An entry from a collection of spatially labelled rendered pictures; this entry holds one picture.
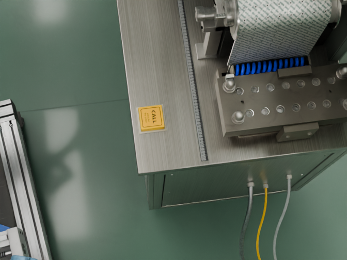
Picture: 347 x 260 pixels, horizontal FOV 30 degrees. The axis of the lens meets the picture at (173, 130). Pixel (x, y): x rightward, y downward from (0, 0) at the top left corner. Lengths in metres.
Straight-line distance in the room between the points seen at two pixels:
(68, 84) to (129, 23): 0.96
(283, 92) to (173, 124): 0.34
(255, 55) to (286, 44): 0.09
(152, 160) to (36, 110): 1.12
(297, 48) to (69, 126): 1.34
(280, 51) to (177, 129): 0.38
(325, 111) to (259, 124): 0.19
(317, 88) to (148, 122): 0.50
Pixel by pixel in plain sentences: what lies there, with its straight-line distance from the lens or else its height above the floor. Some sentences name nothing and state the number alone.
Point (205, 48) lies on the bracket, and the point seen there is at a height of 0.95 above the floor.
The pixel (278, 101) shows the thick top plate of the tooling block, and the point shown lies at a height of 1.03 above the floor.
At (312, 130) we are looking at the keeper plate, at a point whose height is 1.01.
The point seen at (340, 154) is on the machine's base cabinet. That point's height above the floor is 0.79.
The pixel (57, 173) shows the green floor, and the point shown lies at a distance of 2.84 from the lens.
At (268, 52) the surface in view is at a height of 1.09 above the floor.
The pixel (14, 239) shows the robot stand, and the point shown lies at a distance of 2.04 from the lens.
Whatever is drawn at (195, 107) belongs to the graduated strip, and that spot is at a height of 0.90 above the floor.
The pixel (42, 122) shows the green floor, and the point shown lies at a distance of 2.91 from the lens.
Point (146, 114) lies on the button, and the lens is 1.91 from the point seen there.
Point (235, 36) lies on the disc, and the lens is 1.67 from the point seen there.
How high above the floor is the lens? 2.76
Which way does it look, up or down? 75 degrees down
